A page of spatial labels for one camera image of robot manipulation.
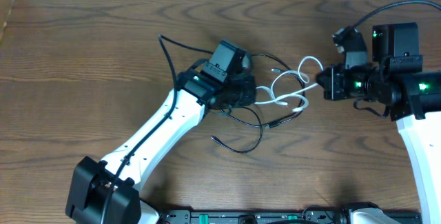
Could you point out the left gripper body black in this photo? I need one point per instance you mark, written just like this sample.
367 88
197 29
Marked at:
239 96

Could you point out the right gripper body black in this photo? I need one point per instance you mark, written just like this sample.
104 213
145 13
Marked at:
345 83

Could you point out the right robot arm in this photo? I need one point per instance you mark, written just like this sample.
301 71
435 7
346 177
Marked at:
411 96

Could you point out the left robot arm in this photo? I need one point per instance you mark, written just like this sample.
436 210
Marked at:
108 191

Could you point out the cardboard box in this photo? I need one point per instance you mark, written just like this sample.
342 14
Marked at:
5 10

